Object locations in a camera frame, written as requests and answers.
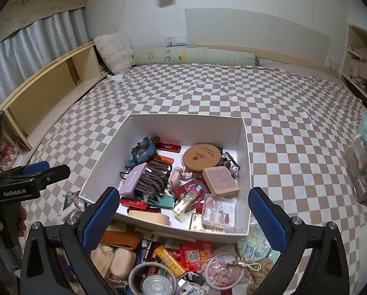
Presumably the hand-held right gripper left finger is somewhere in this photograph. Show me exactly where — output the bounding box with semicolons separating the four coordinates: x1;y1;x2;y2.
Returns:
19;187;121;295

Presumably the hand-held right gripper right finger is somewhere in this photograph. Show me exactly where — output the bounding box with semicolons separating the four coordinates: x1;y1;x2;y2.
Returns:
248;187;350;295

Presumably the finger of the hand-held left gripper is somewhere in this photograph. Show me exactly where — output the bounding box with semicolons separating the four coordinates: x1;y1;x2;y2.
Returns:
5;164;71;189
0;161;50;180

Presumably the red lipstick tube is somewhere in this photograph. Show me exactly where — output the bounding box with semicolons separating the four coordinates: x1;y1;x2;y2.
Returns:
120;197;149;210
128;207;162;215

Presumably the clear nail tips box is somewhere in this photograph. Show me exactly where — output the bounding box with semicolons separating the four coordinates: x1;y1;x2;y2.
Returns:
200;193;237;230

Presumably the purple card wallet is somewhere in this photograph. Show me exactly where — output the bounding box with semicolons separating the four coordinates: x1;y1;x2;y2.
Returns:
119;163;149;196

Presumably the pink square compact box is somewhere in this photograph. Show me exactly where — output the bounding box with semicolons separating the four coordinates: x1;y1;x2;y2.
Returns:
202;166;239;198

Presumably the black white patterned scrunchie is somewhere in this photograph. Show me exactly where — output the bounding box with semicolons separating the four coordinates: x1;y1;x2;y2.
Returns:
219;152;241;177

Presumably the beige rope bundle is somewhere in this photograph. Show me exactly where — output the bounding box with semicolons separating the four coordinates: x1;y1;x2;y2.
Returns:
245;258;278;295

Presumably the green box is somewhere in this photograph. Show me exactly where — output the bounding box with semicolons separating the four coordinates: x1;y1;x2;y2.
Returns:
147;195;178;210

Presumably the gold packet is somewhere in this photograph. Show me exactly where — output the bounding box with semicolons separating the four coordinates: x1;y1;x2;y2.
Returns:
188;212;226;235

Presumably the blue crochet piece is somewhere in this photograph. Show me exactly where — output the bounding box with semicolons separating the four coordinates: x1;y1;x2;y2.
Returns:
126;137;158;170

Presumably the yellow clear lighter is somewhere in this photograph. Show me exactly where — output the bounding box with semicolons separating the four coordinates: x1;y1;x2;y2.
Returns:
172;191;201;215

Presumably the orange case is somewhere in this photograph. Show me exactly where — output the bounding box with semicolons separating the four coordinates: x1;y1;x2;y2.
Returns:
154;157;175;168

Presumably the round wooden disc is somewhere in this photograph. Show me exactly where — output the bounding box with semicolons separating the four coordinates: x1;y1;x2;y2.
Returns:
183;143;224;173

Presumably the clear round lid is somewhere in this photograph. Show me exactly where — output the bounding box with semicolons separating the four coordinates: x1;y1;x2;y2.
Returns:
128;261;178;295

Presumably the pink plastic hook clip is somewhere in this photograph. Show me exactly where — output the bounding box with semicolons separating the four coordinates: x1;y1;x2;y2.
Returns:
168;166;193;192

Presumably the red long case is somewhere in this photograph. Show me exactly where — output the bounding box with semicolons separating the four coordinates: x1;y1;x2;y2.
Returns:
157;141;183;153

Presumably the white cardboard box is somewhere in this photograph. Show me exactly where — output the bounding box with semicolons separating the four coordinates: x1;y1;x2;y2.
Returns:
78;114;252;244

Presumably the pink beads round container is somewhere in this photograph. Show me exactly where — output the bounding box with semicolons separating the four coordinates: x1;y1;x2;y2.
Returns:
204;253;246;290

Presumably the floral fabric pouch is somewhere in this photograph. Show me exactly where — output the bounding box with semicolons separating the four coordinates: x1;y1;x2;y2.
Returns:
236;221;275;260

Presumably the clear bottle white label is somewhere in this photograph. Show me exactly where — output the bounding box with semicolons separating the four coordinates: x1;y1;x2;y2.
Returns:
57;191;86;222

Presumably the brown leather wallet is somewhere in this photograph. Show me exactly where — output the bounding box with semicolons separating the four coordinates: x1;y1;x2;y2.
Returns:
99;230;144;250

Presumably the beige earbud case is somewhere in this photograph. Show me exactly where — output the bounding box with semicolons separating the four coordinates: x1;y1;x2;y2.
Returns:
110;247;137;279

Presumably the wooden bedside shelf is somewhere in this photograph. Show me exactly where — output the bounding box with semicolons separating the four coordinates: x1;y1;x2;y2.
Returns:
0;41;108;152

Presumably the red snack packet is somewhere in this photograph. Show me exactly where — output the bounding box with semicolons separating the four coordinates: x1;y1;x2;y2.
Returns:
179;242;216;271

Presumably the yellow orange snack packet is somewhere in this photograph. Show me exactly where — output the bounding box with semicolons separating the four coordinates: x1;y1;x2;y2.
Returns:
154;245;187;279

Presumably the clear plastic storage box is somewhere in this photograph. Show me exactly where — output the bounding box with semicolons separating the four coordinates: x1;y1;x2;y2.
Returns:
343;109;367;204

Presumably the checkered bed sheet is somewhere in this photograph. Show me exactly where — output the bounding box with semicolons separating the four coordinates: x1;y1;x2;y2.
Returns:
27;63;367;295

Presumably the white curtain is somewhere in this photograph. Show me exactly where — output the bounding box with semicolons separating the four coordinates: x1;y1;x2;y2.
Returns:
0;8;90;112

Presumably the white fluffy pillow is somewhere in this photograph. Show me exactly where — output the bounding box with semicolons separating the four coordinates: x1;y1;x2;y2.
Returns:
94;31;135;75

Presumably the beige curtain valance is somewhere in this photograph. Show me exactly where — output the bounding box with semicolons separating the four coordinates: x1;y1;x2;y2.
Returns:
0;0;86;50

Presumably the green long bolster pillow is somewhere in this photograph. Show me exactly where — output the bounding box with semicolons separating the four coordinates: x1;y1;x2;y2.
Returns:
132;47;260;67

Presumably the white headboard panel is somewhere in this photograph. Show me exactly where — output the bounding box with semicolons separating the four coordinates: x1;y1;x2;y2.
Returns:
185;9;331;67

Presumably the wooden clothes shelf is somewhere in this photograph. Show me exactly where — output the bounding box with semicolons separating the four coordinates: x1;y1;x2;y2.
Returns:
340;25;367;109

